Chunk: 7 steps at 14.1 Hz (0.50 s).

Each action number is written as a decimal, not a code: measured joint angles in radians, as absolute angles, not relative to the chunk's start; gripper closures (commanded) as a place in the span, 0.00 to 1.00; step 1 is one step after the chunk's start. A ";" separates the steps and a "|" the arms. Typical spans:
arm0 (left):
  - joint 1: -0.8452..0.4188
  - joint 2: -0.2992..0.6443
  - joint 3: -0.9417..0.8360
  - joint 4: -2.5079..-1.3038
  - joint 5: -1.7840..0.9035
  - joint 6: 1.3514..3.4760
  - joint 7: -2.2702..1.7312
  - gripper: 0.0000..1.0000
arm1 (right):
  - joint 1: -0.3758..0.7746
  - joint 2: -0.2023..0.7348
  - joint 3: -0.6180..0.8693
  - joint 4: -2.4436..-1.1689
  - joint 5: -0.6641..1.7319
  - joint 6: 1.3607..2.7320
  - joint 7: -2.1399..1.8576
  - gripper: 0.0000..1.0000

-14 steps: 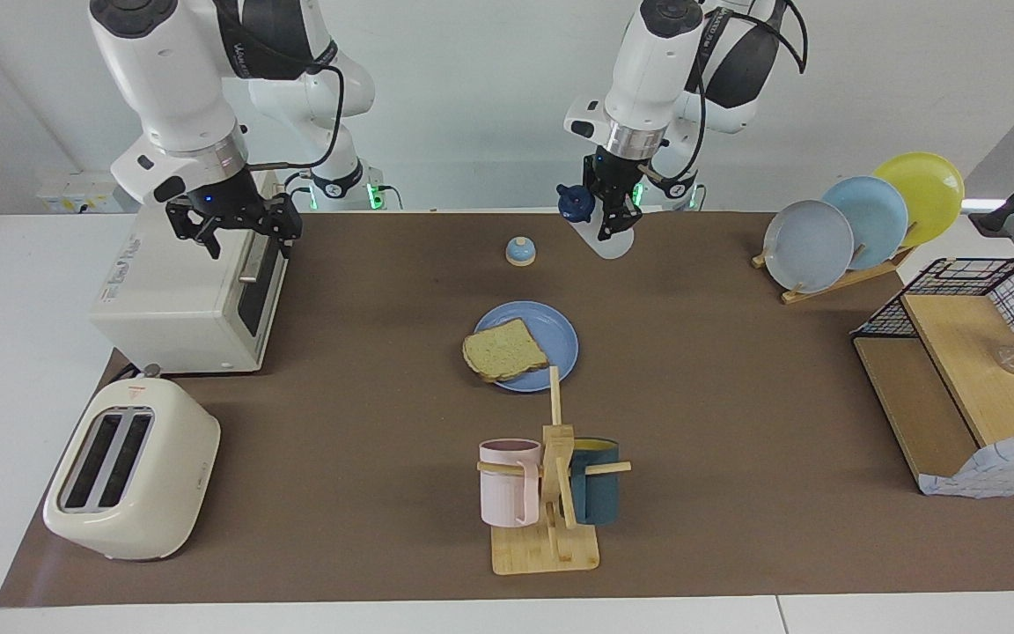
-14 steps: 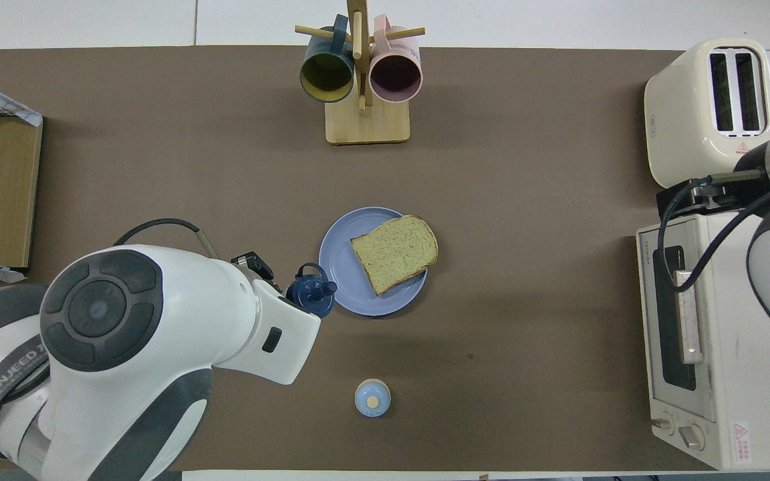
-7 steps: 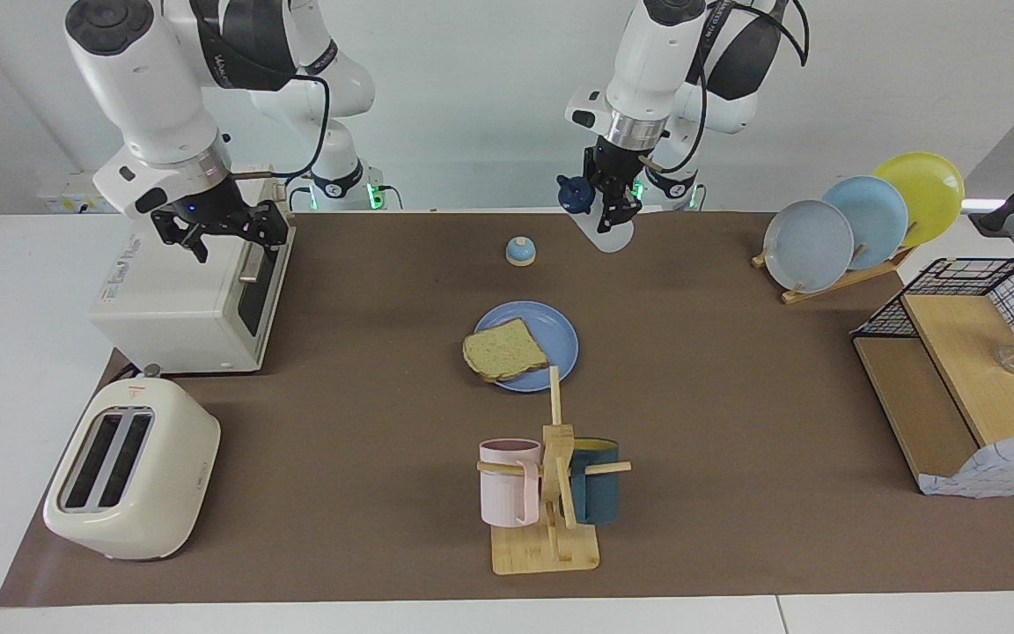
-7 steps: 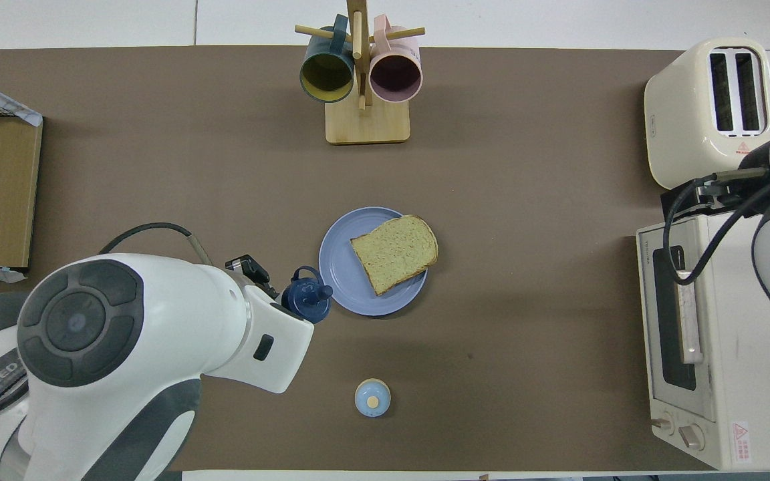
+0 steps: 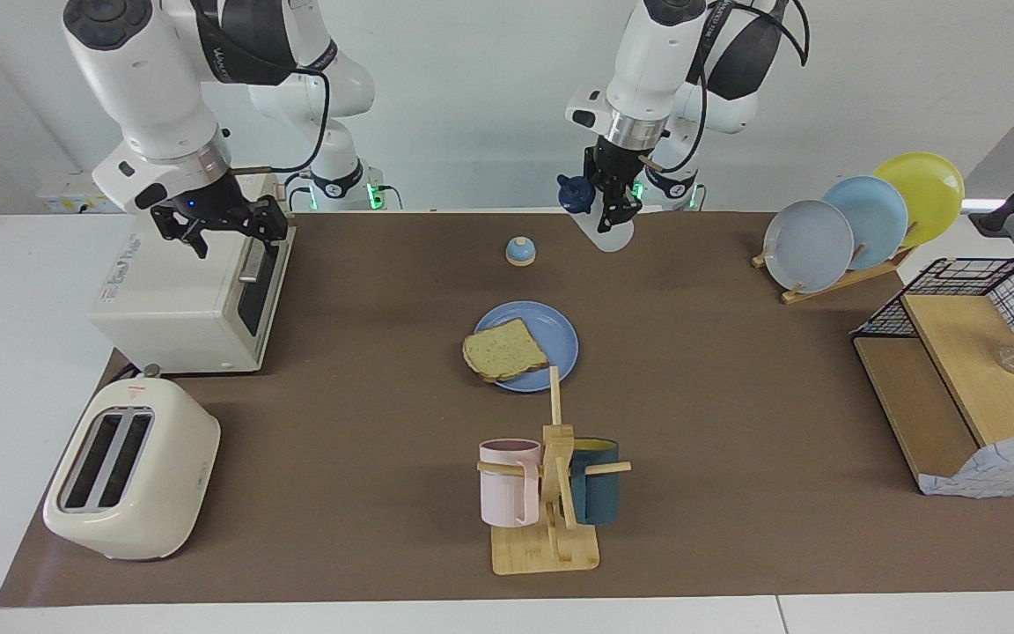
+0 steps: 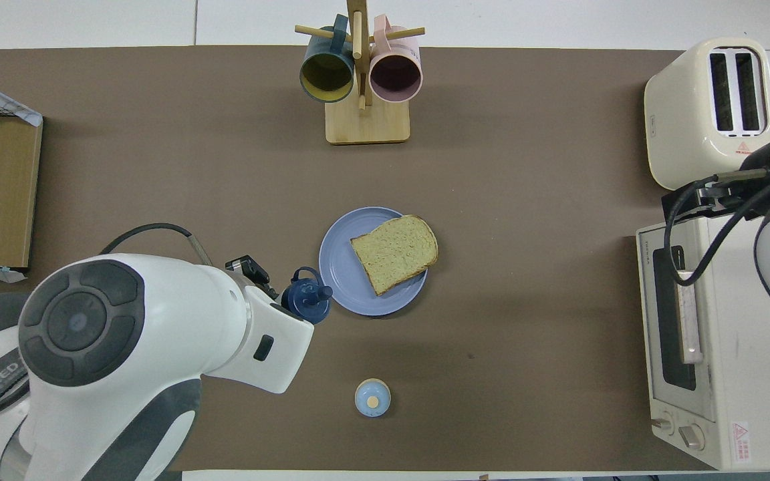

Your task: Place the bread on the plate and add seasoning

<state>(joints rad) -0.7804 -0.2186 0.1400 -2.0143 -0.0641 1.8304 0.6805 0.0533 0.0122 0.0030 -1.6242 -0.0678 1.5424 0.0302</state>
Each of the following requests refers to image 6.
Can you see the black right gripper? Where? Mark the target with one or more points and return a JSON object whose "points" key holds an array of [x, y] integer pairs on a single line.
{"points": [[759, 170]]}

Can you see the translucent squeeze bottle blue cap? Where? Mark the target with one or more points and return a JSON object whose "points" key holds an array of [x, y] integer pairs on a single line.
{"points": [[305, 300]]}

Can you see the toasted bread slice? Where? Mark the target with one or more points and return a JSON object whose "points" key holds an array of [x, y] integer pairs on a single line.
{"points": [[395, 254]]}

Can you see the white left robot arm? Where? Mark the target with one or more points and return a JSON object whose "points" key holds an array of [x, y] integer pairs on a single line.
{"points": [[124, 347]]}

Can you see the blue round plate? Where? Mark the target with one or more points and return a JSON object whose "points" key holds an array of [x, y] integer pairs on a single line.
{"points": [[341, 267]]}

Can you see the cream two-slot toaster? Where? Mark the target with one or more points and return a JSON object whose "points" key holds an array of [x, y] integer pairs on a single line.
{"points": [[679, 120]]}

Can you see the small blue jar wooden knob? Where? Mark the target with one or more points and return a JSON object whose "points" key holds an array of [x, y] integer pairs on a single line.
{"points": [[372, 399]]}

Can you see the white toaster oven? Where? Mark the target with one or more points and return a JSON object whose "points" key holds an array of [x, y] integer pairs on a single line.
{"points": [[759, 367]]}

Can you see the wooden mug tree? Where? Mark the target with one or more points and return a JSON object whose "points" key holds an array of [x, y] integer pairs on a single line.
{"points": [[366, 123]]}

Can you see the brown table mat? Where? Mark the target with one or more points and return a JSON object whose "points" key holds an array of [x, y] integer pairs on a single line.
{"points": [[525, 300]]}

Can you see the teal mug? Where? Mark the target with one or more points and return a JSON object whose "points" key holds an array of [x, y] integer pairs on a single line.
{"points": [[327, 77]]}

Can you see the pink mug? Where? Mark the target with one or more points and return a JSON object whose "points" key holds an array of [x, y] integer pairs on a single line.
{"points": [[395, 77]]}

